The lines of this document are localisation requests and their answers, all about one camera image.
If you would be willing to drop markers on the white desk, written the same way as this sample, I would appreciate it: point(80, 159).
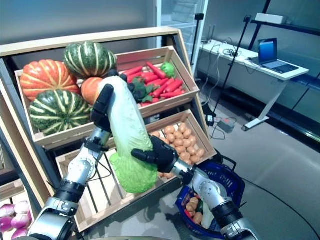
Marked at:
point(292, 75)

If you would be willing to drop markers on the red tomato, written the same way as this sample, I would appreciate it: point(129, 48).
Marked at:
point(187, 213)

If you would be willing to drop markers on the napa cabbage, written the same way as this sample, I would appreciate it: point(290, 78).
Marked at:
point(207, 217)
point(125, 120)

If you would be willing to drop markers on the grey power box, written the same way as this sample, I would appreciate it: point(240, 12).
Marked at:
point(226, 126)

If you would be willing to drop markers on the blue plastic shopping basket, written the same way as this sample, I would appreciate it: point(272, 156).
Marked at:
point(232, 180)

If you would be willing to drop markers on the purple white turnip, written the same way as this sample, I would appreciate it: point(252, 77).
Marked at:
point(20, 233)
point(5, 223)
point(21, 221)
point(7, 210)
point(22, 207)

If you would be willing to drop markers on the wooden slatted crate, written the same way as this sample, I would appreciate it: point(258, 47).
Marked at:
point(11, 188)
point(175, 101)
point(100, 190)
point(203, 138)

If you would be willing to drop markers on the small orange ribbed pumpkin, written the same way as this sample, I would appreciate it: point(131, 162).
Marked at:
point(90, 90)

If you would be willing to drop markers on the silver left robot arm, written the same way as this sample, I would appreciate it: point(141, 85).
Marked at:
point(80, 167)

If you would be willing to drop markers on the white box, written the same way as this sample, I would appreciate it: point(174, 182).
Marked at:
point(270, 18)

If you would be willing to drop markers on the wide wooden crate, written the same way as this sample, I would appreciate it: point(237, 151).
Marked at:
point(62, 136)

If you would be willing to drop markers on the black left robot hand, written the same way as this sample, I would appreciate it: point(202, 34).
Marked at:
point(102, 110)

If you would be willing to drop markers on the light green vegetable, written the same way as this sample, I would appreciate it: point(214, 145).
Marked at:
point(168, 69)

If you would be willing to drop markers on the black shelf frame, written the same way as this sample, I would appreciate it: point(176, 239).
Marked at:
point(287, 26)

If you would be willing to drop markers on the glass door cabinet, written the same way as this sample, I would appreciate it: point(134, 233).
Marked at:
point(182, 15)

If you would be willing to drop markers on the black power adapter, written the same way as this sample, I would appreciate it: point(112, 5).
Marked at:
point(210, 118)

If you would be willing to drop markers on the black tripod pole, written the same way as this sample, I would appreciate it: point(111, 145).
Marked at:
point(227, 75)

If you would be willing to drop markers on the green striped pumpkin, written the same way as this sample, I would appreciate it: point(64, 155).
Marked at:
point(87, 60)
point(57, 112)

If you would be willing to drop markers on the large orange ribbed pumpkin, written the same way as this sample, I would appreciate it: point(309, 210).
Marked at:
point(45, 77)

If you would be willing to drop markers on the black router with antennas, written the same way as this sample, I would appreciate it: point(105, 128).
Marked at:
point(205, 40)

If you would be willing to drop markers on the red-orange carrot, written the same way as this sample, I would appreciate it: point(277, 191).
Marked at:
point(173, 94)
point(132, 70)
point(156, 70)
point(136, 76)
point(174, 86)

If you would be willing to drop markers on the black sensor on pole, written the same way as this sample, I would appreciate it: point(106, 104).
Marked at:
point(199, 17)

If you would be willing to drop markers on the green bell pepper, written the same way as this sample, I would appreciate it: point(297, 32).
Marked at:
point(200, 207)

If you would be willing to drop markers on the dark green broccoli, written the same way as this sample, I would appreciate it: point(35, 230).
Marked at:
point(142, 87)

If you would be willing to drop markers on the open grey laptop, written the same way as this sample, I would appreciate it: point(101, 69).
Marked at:
point(267, 51)

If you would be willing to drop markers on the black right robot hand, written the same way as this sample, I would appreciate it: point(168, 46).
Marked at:
point(165, 157)

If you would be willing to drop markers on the wooden display stand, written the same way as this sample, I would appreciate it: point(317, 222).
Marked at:
point(87, 38)

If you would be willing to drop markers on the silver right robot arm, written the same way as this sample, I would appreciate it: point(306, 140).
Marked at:
point(207, 190)

